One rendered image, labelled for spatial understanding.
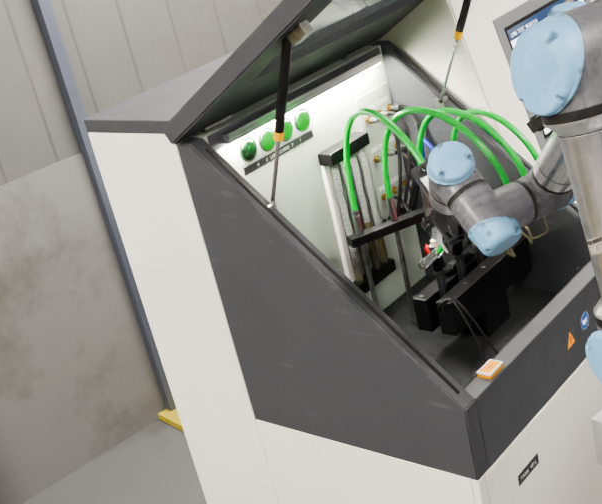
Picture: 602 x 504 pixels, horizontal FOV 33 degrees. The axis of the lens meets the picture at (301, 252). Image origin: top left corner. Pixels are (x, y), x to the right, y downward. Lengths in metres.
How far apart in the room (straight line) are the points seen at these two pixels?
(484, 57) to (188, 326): 0.93
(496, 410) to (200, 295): 0.68
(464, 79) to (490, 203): 0.82
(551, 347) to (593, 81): 0.91
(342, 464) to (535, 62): 1.12
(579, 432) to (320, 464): 0.57
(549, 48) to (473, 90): 1.12
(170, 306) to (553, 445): 0.89
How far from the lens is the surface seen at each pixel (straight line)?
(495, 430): 1.98
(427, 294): 2.23
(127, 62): 3.74
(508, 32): 2.54
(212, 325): 2.22
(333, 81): 2.29
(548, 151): 1.64
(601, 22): 1.35
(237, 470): 2.47
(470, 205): 1.64
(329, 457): 2.19
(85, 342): 3.78
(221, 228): 2.05
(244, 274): 2.06
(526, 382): 2.06
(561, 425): 2.23
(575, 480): 2.34
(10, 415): 3.73
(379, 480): 2.13
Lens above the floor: 1.97
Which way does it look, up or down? 22 degrees down
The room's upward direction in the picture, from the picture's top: 14 degrees counter-clockwise
